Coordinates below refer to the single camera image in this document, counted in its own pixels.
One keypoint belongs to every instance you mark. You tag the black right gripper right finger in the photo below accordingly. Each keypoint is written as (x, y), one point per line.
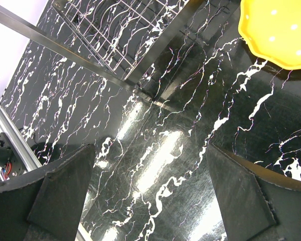
(255, 203)

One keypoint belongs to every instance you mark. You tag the yellow polka dot plate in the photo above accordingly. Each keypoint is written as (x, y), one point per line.
(272, 31)

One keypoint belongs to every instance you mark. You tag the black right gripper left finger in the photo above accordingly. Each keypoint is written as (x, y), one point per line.
(47, 203)

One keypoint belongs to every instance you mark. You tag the stainless steel dish rack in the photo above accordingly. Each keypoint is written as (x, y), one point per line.
(123, 38)

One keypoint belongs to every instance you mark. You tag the aluminium frame rail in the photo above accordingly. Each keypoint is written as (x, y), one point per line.
(28, 157)

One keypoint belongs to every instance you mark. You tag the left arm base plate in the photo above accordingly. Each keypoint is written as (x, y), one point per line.
(16, 166)

